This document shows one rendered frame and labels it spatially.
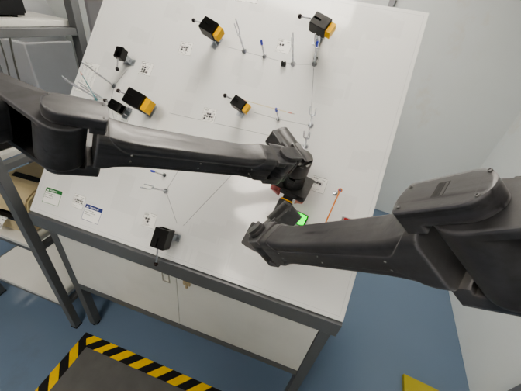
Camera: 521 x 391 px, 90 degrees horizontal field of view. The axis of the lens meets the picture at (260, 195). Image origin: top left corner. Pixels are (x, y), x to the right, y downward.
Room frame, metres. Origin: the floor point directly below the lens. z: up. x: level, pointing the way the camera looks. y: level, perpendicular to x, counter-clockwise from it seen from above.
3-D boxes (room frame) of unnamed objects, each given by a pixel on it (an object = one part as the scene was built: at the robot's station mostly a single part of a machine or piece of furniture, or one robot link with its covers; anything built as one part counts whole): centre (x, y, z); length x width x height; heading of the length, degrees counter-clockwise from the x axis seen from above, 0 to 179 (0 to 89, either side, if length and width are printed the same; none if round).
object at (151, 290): (0.66, 0.53, 0.60); 0.55 x 0.02 x 0.39; 79
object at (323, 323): (0.58, 0.26, 0.83); 1.18 x 0.06 x 0.06; 79
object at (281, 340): (0.55, -0.01, 0.60); 0.55 x 0.03 x 0.39; 79
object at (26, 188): (0.89, 1.04, 0.76); 0.30 x 0.21 x 0.20; 172
